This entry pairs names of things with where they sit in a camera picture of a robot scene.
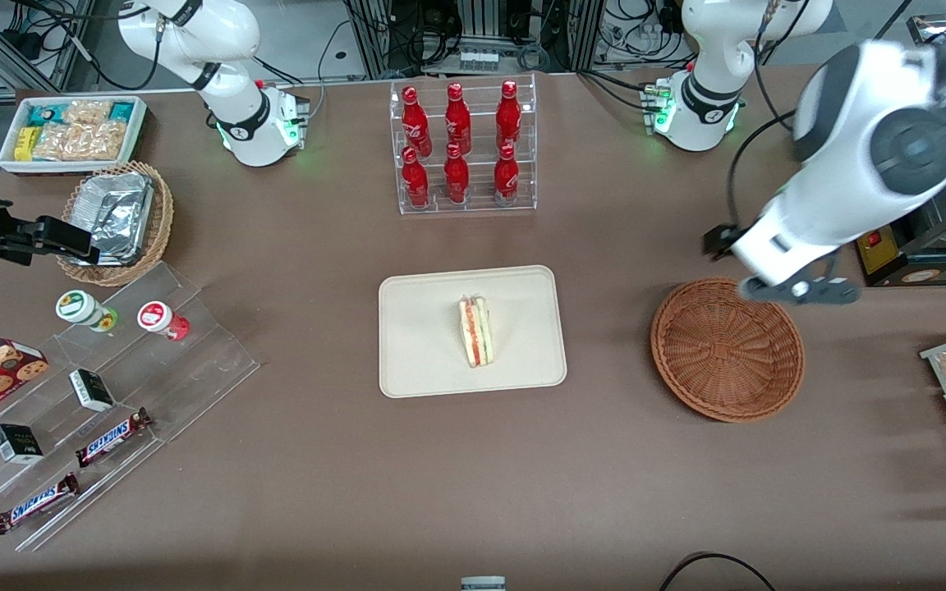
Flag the triangular layered sandwich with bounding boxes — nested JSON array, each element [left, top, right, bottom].
[[457, 295, 496, 369]]

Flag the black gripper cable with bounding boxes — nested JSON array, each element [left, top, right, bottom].
[[725, 109, 799, 232]]

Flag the black appliance with yellow panel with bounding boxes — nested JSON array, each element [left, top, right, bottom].
[[854, 160, 946, 289]]

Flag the aluminium equipment rack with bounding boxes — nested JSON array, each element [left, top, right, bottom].
[[344, 0, 607, 80]]

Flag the small black carton box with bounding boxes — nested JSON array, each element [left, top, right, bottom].
[[0, 423, 45, 465], [68, 369, 116, 413]]

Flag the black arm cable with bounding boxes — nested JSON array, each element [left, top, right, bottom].
[[25, 0, 199, 93]]

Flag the black floor cable loop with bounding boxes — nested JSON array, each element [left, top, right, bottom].
[[659, 551, 779, 591]]

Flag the green sunflower yogurt cup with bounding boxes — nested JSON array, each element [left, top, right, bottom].
[[55, 290, 120, 333]]

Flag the white snack bin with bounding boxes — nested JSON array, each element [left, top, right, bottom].
[[0, 94, 148, 176]]

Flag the beige rectangular tray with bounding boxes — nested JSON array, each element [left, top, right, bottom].
[[379, 264, 568, 400]]

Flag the red cola bottle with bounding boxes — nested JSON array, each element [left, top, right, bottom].
[[494, 144, 521, 208], [443, 142, 471, 205], [496, 80, 523, 153], [401, 85, 434, 157], [444, 82, 473, 155], [402, 146, 431, 210]]

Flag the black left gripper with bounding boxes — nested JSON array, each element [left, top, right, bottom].
[[702, 224, 742, 262]]

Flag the light wicker basket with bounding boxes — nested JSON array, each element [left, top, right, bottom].
[[56, 160, 175, 288]]

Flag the Snickers chocolate bar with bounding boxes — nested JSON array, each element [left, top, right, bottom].
[[75, 407, 154, 469], [0, 472, 81, 536]]

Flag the clear cracker packet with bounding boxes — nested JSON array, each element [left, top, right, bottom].
[[62, 99, 113, 126], [34, 123, 126, 163]]

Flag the dark brown wicker basket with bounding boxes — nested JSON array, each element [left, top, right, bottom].
[[650, 277, 807, 424]]

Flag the clear acrylic bottle rack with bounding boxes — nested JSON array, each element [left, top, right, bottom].
[[389, 72, 538, 217]]

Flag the aluminium foil container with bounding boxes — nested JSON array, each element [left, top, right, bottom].
[[69, 172, 155, 266]]

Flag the red strawberry yogurt cup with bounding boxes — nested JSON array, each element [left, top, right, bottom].
[[136, 300, 191, 342]]

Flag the clear acrylic stepped shelf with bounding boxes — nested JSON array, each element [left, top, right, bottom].
[[0, 261, 261, 553]]

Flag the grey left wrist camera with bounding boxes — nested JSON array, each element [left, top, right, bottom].
[[738, 276, 861, 307]]

